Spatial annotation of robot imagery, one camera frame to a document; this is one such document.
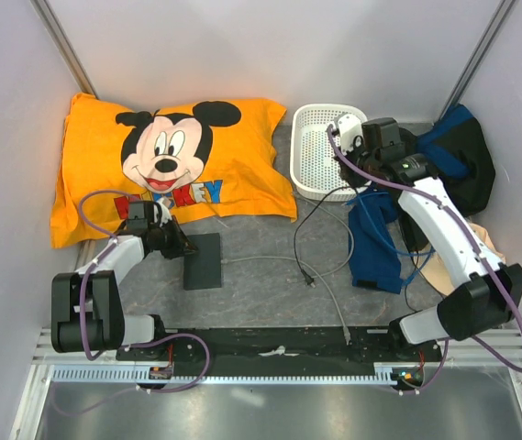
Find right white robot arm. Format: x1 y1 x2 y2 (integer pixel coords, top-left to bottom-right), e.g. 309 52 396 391
327 114 522 361

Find beige bucket hat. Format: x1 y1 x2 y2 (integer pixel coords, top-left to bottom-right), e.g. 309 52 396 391
417 223 506 295

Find dark grey network switch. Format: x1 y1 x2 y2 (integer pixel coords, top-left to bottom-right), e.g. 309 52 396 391
183 233 222 291

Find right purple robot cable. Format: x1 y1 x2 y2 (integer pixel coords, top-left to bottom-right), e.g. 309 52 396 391
327 123 522 398

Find black power adapter brick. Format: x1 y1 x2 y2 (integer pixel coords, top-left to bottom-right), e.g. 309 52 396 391
399 213 428 253

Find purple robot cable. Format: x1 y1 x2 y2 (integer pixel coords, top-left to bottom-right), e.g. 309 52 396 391
327 123 522 398
51 188 211 417

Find black power cord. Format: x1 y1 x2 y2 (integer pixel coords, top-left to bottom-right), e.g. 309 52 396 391
293 185 440 317

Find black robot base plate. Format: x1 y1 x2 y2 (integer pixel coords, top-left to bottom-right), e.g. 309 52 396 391
116 324 445 381

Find blue and black garment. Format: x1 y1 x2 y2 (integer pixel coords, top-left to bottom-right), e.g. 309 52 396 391
328 104 503 285

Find white perforated plastic basket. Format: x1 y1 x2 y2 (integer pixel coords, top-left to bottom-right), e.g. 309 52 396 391
290 104 367 202

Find orange Mickey Mouse pillow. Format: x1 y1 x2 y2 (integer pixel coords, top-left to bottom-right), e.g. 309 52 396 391
50 93 297 248

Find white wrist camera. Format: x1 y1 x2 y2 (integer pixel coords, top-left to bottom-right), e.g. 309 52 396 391
334 113 367 155
154 202 175 226

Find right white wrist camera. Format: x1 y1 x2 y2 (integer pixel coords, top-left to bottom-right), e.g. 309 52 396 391
334 113 367 155

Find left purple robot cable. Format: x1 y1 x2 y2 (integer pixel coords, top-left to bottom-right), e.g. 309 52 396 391
51 188 211 417

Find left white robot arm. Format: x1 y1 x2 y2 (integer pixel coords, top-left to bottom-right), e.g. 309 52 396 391
50 200 197 360

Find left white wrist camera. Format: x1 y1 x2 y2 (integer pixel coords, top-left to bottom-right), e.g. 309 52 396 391
154 202 175 226

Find white slotted cable duct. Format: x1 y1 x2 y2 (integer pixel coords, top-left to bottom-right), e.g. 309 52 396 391
51 365 418 385

